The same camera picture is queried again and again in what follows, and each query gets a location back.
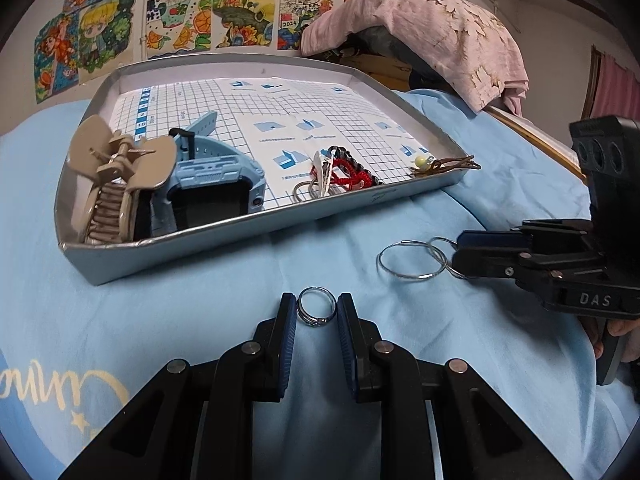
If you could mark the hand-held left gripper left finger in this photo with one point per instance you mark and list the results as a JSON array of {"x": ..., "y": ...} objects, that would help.
[{"x": 286, "y": 345}]

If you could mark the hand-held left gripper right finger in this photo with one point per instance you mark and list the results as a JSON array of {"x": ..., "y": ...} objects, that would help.
[{"x": 346, "y": 345}]

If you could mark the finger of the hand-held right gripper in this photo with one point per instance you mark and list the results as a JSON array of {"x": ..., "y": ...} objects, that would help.
[
  {"x": 495, "y": 241},
  {"x": 500, "y": 267}
]

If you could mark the grey metal tray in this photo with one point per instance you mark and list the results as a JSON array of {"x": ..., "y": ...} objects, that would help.
[{"x": 200, "y": 255}]

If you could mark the white hair clip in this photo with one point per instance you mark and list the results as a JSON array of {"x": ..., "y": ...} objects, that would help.
[{"x": 322, "y": 175}]

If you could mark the beige hair claw clip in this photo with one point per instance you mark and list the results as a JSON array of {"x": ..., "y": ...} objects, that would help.
[{"x": 150, "y": 170}]

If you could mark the person's right hand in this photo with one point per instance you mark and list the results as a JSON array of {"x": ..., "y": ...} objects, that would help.
[{"x": 630, "y": 340}]

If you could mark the pink curtain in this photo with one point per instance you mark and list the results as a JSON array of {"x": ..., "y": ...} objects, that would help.
[{"x": 617, "y": 90}]

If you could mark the light blue printed blanket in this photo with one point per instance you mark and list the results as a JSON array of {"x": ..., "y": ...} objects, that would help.
[{"x": 150, "y": 320}]

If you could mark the blue wrist watch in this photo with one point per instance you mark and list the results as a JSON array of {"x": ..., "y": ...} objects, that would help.
[{"x": 215, "y": 175}]

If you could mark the grid printed paper sheet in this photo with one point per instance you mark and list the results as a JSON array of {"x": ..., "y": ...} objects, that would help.
[{"x": 350, "y": 110}]

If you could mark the dark cloth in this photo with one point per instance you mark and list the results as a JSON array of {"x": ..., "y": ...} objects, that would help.
[{"x": 390, "y": 45}]

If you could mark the pink patterned blanket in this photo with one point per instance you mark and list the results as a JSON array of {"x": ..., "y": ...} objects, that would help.
[{"x": 425, "y": 25}]

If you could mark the colourful cartoon wall drawings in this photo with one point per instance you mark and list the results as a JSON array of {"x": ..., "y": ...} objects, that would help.
[{"x": 100, "y": 25}]

